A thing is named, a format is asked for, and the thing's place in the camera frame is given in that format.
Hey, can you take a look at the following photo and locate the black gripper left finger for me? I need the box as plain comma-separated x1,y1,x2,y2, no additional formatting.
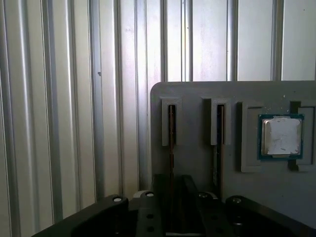
32,174,173,237

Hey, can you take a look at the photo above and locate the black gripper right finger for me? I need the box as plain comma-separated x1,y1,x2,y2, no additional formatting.
181,174,316,237

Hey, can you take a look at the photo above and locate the grey parts rack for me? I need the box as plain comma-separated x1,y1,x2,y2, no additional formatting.
150,81,316,224

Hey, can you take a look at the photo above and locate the silver CPU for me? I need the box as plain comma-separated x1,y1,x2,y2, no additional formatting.
258,114,305,159

